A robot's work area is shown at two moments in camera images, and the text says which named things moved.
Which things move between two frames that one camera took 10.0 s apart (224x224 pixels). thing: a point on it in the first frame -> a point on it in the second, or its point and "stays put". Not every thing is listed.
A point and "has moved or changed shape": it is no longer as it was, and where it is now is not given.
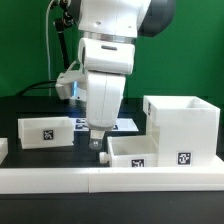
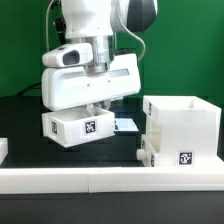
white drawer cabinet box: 184,130 stays put
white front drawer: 131,151 has moved or changed shape
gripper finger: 96,137 -> 90,109
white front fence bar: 108,180 stays put
